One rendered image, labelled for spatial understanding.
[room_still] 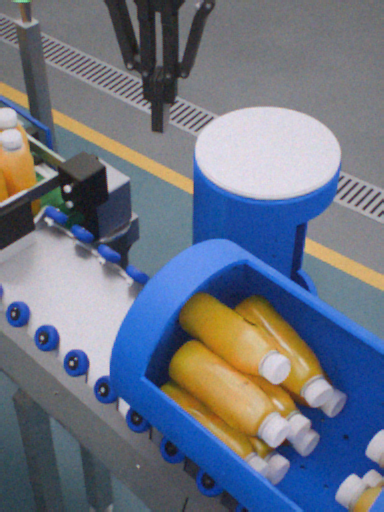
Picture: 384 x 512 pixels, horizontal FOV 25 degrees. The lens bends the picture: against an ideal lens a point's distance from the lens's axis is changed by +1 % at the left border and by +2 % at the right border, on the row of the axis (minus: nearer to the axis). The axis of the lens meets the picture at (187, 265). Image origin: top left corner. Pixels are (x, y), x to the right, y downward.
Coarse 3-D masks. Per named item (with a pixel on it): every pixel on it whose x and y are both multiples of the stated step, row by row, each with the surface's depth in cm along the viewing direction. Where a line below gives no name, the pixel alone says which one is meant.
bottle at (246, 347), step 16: (192, 304) 126; (208, 304) 125; (224, 304) 126; (192, 320) 125; (208, 320) 123; (224, 320) 122; (240, 320) 122; (192, 336) 127; (208, 336) 123; (224, 336) 121; (240, 336) 119; (256, 336) 119; (224, 352) 121; (240, 352) 119; (256, 352) 118; (272, 352) 118; (240, 368) 120; (256, 368) 118
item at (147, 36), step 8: (144, 0) 92; (144, 8) 93; (144, 16) 93; (152, 16) 95; (144, 24) 95; (152, 24) 96; (144, 32) 95; (152, 32) 96; (144, 40) 96; (152, 40) 97; (144, 48) 97; (152, 48) 97; (144, 56) 97; (152, 56) 98; (144, 64) 98; (144, 72) 99
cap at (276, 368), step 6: (276, 354) 118; (270, 360) 117; (276, 360) 117; (282, 360) 117; (288, 360) 118; (264, 366) 117; (270, 366) 117; (276, 366) 116; (282, 366) 117; (288, 366) 118; (264, 372) 117; (270, 372) 116; (276, 372) 117; (282, 372) 118; (288, 372) 119; (270, 378) 117; (276, 378) 118; (282, 378) 118
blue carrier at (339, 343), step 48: (144, 288) 118; (192, 288) 116; (240, 288) 138; (288, 288) 119; (144, 336) 116; (336, 336) 127; (144, 384) 117; (336, 384) 130; (192, 432) 113; (336, 432) 130; (240, 480) 110; (288, 480) 127; (336, 480) 127
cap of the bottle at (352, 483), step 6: (348, 480) 109; (354, 480) 109; (360, 480) 109; (342, 486) 108; (348, 486) 108; (354, 486) 108; (360, 486) 108; (342, 492) 108; (348, 492) 108; (354, 492) 108; (336, 498) 109; (342, 498) 108; (348, 498) 108; (342, 504) 109
